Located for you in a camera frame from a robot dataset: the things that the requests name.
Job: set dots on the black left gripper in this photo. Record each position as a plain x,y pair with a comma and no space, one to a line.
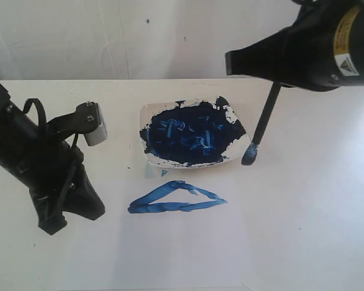
42,162

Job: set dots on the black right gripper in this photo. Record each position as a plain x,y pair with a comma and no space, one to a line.
322,50

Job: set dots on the black paintbrush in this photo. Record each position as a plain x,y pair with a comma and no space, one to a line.
250,154

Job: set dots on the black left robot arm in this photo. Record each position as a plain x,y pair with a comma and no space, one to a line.
31,120

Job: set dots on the white paper sheet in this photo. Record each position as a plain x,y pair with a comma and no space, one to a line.
204,247

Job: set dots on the white plate with blue paint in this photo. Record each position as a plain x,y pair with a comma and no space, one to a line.
191,134

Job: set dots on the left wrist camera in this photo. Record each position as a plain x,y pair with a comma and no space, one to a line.
91,123

